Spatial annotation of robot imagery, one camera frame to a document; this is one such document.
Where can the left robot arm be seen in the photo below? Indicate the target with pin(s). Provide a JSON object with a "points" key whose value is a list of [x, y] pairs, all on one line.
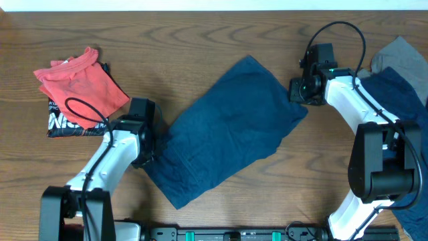
{"points": [[82, 208]]}

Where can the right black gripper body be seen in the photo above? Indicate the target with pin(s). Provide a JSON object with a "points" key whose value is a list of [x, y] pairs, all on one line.
{"points": [[300, 91]]}

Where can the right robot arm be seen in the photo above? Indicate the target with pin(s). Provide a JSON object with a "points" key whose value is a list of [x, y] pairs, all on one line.
{"points": [[384, 171]]}

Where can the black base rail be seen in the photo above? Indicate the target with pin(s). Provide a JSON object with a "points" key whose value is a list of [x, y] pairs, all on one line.
{"points": [[267, 234]]}

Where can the folded red t-shirt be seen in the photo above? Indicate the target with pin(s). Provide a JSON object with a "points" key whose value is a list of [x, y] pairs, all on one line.
{"points": [[82, 78]]}

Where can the grey garment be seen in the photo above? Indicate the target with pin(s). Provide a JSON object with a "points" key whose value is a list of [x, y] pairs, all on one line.
{"points": [[403, 58]]}

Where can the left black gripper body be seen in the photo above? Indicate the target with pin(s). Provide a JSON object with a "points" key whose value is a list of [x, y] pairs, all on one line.
{"points": [[155, 147]]}

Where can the blue garment in pile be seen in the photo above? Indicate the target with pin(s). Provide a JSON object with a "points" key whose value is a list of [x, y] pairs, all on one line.
{"points": [[398, 97]]}

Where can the dark blue denim shorts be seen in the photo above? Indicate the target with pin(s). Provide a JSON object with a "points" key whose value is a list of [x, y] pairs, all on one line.
{"points": [[243, 117]]}

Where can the folded black printed t-shirt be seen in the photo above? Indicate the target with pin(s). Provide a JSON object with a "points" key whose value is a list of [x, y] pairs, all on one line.
{"points": [[60, 126]]}

